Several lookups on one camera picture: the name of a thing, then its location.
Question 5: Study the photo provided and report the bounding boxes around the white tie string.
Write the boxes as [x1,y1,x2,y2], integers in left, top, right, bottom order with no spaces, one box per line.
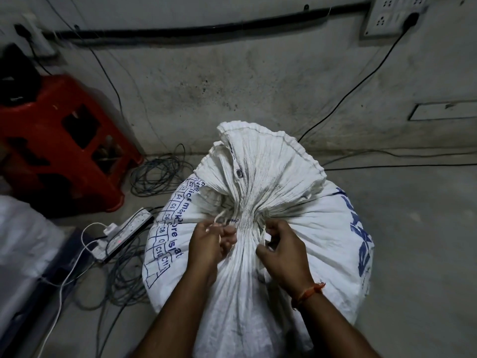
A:
[211,209,274,254]

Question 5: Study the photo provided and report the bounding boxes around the black power cable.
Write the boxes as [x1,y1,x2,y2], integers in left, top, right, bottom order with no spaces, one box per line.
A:
[297,28,410,144]

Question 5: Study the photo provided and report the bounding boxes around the red plastic stool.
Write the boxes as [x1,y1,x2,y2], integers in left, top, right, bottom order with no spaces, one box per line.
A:
[0,74,144,213]

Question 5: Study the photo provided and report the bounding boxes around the person's right hand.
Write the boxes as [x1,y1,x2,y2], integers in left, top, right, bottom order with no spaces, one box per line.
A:
[255,219,324,299]

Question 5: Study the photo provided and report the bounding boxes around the coil of grey cables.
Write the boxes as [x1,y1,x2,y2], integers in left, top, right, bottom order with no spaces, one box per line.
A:
[128,144,195,198]

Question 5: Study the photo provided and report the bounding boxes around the black wall conduit pipe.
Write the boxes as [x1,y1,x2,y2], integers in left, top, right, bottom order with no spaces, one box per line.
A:
[42,1,372,41]

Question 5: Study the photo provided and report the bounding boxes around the white wall socket panel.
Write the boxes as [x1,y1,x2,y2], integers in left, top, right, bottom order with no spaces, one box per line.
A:
[360,0,429,39]

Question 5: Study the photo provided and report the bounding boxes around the person's left hand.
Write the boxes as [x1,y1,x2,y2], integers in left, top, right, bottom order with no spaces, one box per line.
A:
[187,221,238,275]

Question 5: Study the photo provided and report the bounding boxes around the large white woven sack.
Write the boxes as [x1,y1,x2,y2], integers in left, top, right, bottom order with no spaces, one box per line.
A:
[142,121,374,358]

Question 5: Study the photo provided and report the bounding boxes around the white wall socket box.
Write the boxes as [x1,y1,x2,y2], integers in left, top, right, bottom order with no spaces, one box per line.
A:
[14,15,56,58]

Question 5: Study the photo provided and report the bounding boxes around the orange thread wristband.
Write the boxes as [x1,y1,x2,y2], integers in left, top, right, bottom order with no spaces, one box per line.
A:
[291,281,326,311]

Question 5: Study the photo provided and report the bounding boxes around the black bag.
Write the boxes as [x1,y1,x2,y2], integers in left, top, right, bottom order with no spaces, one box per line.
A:
[0,44,42,106]

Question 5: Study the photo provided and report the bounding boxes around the white power strip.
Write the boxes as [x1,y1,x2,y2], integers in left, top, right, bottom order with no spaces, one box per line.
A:
[90,207,154,262]

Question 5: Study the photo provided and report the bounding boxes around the person's left forearm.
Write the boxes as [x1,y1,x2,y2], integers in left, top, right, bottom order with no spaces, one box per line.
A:
[128,265,221,358]

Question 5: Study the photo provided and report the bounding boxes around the white plastic bag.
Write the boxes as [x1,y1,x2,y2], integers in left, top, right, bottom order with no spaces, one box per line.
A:
[0,195,68,332]

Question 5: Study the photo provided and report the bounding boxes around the black power plug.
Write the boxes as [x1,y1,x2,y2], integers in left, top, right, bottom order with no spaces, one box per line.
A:
[402,12,421,30]

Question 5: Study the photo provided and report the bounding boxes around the white charger cable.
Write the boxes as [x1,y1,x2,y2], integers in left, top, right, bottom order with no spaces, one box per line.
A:
[33,222,109,358]

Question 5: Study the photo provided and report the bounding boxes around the black floor cable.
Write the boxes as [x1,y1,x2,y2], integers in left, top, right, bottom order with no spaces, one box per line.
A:
[321,148,477,172]

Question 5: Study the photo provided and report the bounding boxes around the tangle of dark cables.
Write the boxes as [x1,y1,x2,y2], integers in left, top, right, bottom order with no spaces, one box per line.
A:
[73,235,153,358]

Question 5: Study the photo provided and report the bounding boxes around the person's right forearm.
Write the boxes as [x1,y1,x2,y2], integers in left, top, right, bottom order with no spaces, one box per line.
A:
[294,289,381,358]

